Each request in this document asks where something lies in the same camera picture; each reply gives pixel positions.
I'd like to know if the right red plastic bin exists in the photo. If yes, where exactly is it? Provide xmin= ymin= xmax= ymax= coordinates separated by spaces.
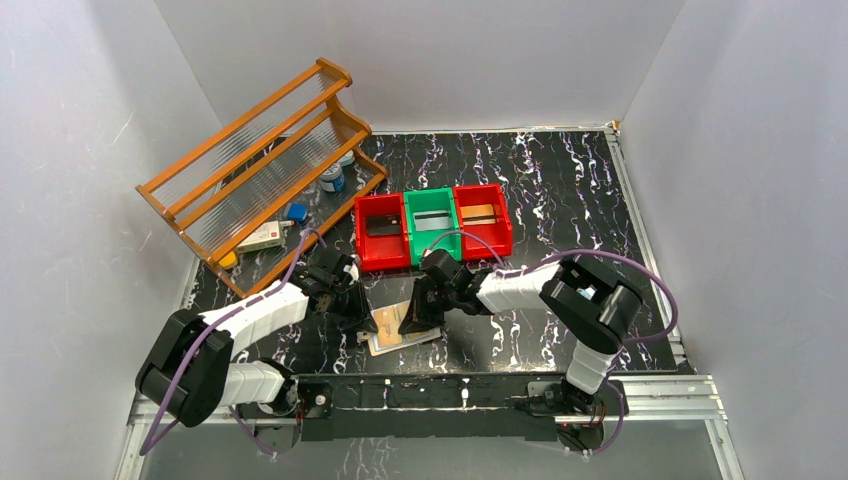
xmin=453 ymin=184 xmax=514 ymax=258

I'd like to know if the orange wooden shelf rack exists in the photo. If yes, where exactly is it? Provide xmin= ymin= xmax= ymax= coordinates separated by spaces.
xmin=136 ymin=58 xmax=388 ymax=297

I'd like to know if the blue white round jar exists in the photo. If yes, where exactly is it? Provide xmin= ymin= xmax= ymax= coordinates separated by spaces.
xmin=319 ymin=162 xmax=346 ymax=194

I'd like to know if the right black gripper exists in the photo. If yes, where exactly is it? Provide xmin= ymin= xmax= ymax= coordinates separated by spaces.
xmin=399 ymin=277 xmax=457 ymax=333

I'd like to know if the small white red box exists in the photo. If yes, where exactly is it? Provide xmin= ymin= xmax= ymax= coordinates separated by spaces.
xmin=235 ymin=220 xmax=296 ymax=254

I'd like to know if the beige leather card holder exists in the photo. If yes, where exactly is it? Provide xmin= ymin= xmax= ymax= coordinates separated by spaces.
xmin=357 ymin=328 xmax=441 ymax=356

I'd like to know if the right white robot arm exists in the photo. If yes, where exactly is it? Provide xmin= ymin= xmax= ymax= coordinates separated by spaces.
xmin=397 ymin=249 xmax=643 ymax=416

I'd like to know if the left red plastic bin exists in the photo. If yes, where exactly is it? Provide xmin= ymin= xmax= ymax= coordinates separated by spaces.
xmin=354 ymin=193 xmax=411 ymax=272

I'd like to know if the black card in bin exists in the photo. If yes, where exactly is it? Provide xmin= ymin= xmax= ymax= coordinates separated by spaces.
xmin=365 ymin=214 xmax=405 ymax=238

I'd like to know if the red plastic bin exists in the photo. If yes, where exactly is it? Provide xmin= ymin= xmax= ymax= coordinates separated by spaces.
xmin=453 ymin=184 xmax=514 ymax=258
xmin=354 ymin=193 xmax=411 ymax=272

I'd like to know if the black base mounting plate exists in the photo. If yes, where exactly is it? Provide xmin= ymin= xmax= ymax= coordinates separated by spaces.
xmin=236 ymin=372 xmax=630 ymax=453

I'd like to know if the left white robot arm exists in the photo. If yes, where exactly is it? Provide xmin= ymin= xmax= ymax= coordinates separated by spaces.
xmin=135 ymin=245 xmax=378 ymax=427

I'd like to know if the green plastic bin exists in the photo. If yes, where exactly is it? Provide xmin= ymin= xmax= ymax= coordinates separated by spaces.
xmin=403 ymin=187 xmax=460 ymax=267

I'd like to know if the silver card in bin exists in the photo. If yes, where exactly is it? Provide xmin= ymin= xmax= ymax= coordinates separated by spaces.
xmin=413 ymin=210 xmax=453 ymax=232

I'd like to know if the gold card in bin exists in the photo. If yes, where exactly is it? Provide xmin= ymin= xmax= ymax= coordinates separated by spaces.
xmin=459 ymin=204 xmax=497 ymax=226

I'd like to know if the small yellow object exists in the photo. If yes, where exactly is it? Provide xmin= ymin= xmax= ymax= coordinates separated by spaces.
xmin=218 ymin=251 xmax=239 ymax=270

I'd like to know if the small blue cube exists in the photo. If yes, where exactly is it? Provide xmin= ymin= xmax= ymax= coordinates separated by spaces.
xmin=283 ymin=203 xmax=309 ymax=223

